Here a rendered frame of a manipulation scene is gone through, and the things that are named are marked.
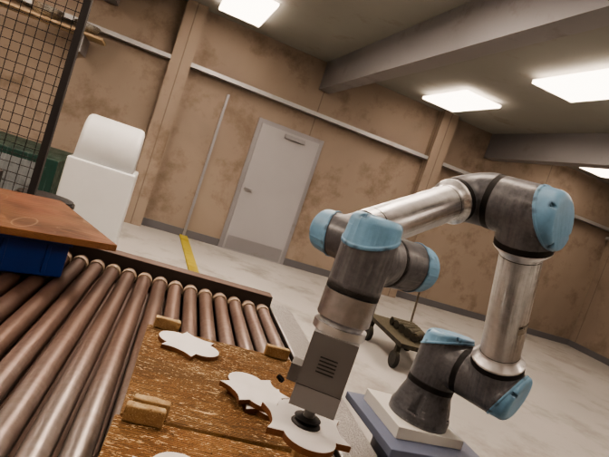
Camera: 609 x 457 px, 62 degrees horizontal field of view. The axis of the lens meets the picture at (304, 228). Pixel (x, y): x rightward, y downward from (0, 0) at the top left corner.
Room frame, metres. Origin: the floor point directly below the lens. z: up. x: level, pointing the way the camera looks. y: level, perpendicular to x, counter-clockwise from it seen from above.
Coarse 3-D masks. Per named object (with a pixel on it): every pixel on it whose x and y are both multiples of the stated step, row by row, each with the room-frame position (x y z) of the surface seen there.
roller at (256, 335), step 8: (248, 304) 1.66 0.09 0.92; (248, 312) 1.58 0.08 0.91; (248, 320) 1.52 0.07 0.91; (256, 320) 1.51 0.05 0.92; (248, 328) 1.47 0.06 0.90; (256, 328) 1.43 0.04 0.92; (256, 336) 1.37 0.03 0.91; (264, 336) 1.38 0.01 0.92; (256, 344) 1.32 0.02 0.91; (264, 344) 1.32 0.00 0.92
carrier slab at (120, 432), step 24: (120, 432) 0.69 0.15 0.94; (144, 432) 0.71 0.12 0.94; (168, 432) 0.73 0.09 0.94; (192, 432) 0.75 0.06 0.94; (120, 456) 0.63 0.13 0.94; (144, 456) 0.65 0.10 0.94; (192, 456) 0.69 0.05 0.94; (216, 456) 0.71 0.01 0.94; (240, 456) 0.73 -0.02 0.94; (264, 456) 0.75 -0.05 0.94; (288, 456) 0.77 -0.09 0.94
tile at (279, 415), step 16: (288, 400) 0.74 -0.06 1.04; (272, 416) 0.67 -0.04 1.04; (288, 416) 0.69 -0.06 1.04; (320, 416) 0.72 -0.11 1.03; (272, 432) 0.64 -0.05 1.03; (288, 432) 0.64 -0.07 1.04; (304, 432) 0.66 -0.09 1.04; (320, 432) 0.68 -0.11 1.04; (336, 432) 0.69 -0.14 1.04; (304, 448) 0.62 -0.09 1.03; (320, 448) 0.63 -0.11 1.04; (336, 448) 0.66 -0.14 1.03
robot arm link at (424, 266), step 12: (408, 240) 0.75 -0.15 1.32; (408, 252) 0.71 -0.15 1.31; (420, 252) 0.74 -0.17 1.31; (432, 252) 0.77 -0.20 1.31; (408, 264) 0.70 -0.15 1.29; (420, 264) 0.73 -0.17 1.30; (432, 264) 0.75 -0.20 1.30; (408, 276) 0.71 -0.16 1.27; (420, 276) 0.73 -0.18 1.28; (432, 276) 0.75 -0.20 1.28; (396, 288) 0.74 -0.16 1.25; (408, 288) 0.74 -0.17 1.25; (420, 288) 0.76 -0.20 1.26
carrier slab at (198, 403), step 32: (160, 352) 1.00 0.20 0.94; (224, 352) 1.12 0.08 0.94; (256, 352) 1.19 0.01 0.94; (160, 384) 0.87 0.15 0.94; (192, 384) 0.91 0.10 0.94; (288, 384) 1.06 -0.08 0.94; (192, 416) 0.79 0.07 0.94; (224, 416) 0.83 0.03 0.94; (256, 416) 0.87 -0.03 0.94; (288, 448) 0.80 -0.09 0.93
